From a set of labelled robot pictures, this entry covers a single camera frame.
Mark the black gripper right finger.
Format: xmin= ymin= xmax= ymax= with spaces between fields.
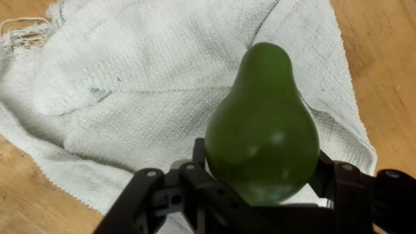
xmin=308 ymin=149 xmax=416 ymax=234

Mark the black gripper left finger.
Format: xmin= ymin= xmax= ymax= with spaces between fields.
xmin=92 ymin=137 xmax=261 ymax=234

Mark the white knitted towel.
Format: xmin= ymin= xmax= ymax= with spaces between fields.
xmin=0 ymin=0 xmax=378 ymax=234

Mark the green toy pear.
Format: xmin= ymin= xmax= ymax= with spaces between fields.
xmin=204 ymin=41 xmax=321 ymax=205

